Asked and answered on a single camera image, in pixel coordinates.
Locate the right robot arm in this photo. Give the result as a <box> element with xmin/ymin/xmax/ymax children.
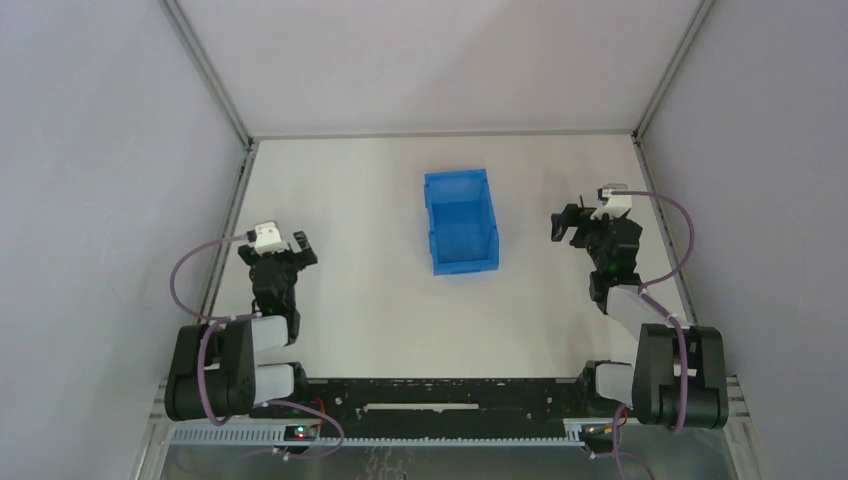
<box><xmin>550</xmin><ymin>184</ymin><xmax>730</xmax><ymax>433</ymax></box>

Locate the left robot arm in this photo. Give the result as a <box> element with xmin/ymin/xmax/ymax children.
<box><xmin>164</xmin><ymin>222</ymin><xmax>318</xmax><ymax>426</ymax></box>

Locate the blue plastic bin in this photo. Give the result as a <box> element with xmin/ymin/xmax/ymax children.
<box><xmin>424</xmin><ymin>169</ymin><xmax>500</xmax><ymax>276</ymax></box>

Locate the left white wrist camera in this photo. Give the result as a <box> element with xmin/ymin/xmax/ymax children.
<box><xmin>247</xmin><ymin>221</ymin><xmax>290</xmax><ymax>255</ymax></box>

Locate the aluminium frame right post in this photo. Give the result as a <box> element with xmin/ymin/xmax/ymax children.
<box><xmin>632</xmin><ymin>0</ymin><xmax>717</xmax><ymax>143</ymax></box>

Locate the aluminium frame post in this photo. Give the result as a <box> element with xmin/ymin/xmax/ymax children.
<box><xmin>158</xmin><ymin>0</ymin><xmax>253</xmax><ymax>150</ymax></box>
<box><xmin>632</xmin><ymin>0</ymin><xmax>717</xmax><ymax>143</ymax></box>

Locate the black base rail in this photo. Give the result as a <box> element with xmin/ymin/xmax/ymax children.
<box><xmin>291</xmin><ymin>377</ymin><xmax>618</xmax><ymax>436</ymax></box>

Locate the white cable duct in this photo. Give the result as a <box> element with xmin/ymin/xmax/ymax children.
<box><xmin>170</xmin><ymin>421</ymin><xmax>611</xmax><ymax>448</ymax></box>

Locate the aluminium frame left post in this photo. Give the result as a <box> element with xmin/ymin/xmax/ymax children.
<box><xmin>158</xmin><ymin>0</ymin><xmax>253</xmax><ymax>150</ymax></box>

